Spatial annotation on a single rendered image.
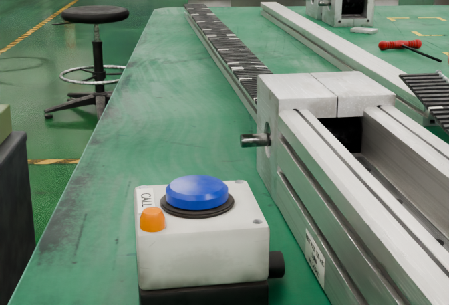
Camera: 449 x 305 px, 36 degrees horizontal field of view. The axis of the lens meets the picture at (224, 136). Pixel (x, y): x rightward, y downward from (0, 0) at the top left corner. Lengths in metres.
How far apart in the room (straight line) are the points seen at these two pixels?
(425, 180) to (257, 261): 0.13
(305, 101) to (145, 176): 0.18
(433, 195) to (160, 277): 0.18
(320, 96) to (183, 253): 0.21
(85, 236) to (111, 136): 0.25
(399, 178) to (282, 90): 0.13
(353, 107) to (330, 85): 0.04
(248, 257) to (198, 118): 0.44
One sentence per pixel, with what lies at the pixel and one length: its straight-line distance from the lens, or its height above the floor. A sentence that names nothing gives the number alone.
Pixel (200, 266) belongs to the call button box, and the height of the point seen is 0.82.
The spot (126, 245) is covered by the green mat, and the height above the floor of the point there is 0.78.
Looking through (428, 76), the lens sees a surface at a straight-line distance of 0.89.
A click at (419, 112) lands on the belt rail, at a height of 0.79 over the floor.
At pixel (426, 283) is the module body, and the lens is 0.32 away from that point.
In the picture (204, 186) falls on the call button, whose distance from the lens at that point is 0.43.
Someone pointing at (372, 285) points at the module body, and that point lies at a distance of 0.37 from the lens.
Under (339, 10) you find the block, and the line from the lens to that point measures 1.54.
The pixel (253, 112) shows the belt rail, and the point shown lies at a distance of 0.83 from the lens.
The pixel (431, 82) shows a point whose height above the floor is 0.82.
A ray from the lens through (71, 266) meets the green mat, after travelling 0.51.
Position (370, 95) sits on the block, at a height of 0.87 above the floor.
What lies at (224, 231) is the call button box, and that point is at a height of 0.84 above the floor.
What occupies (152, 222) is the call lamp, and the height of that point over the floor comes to 0.85.
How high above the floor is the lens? 1.02
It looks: 18 degrees down
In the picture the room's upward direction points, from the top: straight up
